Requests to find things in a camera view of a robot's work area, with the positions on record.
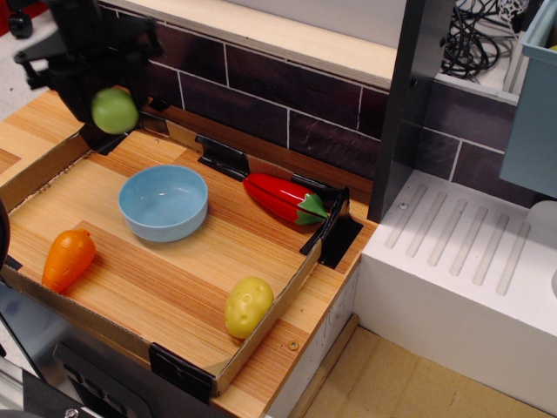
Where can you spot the brass screw in countertop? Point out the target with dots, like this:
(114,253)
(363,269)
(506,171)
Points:
(293,345)

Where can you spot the teal plastic bin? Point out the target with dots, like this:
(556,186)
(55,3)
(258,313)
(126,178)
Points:
(530,157)

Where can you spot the light blue plastic bowl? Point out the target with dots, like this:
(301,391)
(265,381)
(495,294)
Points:
(164,203)

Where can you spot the green toy pear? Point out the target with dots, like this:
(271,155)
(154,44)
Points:
(113,111)

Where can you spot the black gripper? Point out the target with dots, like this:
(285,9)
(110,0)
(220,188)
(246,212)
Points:
(84,55)

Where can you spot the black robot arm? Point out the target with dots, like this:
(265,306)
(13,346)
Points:
(90,50)

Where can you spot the orange toy carrot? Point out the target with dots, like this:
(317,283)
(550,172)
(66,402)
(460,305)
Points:
(69,256)

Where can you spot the dark grey vertical post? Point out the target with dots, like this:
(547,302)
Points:
(421,46)

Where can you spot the red toy chili pepper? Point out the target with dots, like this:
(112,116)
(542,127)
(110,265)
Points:
(292,202)

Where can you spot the yellow toy potato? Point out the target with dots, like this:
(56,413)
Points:
(246,305)

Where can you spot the white toy sink drainboard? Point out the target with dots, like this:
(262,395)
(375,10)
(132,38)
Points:
(467,281)

